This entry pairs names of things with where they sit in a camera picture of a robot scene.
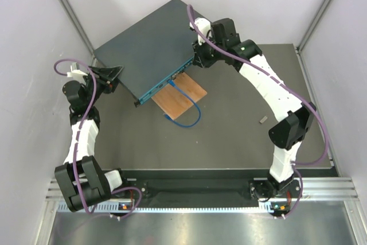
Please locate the silver SFP module right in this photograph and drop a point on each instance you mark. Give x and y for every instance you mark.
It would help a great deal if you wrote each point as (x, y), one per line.
(263, 119)

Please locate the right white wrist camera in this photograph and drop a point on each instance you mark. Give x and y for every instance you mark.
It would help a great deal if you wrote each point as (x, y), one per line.
(204, 27)

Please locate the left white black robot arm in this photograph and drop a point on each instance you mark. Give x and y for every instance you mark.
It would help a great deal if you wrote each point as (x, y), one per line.
(81, 180)

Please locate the dark blue network switch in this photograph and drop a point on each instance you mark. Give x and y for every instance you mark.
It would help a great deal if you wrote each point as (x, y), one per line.
(151, 51)

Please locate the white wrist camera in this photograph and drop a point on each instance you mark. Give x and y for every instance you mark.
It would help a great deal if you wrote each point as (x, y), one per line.
(75, 73)
(204, 27)

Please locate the right aluminium frame post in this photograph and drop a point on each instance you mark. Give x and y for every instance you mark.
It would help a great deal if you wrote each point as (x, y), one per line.
(316, 20)

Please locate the left aluminium frame post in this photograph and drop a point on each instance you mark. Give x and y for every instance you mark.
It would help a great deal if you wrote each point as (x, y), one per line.
(77, 24)

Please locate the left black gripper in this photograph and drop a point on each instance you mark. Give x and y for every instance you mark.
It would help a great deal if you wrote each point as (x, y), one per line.
(109, 74)

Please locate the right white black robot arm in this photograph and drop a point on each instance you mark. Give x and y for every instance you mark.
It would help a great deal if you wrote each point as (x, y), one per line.
(219, 40)

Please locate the aluminium frame post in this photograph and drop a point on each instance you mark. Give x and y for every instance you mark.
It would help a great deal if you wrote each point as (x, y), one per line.
(316, 20)
(77, 24)

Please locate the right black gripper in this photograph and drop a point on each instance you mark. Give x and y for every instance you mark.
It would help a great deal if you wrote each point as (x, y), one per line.
(198, 59)

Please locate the slotted cable duct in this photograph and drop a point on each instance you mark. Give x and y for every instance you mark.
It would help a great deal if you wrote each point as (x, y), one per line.
(124, 206)

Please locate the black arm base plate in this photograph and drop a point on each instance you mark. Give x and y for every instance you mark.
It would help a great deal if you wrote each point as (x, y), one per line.
(208, 188)

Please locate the wooden board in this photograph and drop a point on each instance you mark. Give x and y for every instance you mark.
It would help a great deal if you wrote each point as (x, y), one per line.
(174, 103)

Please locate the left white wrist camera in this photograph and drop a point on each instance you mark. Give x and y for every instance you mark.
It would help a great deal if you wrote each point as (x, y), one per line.
(75, 73)

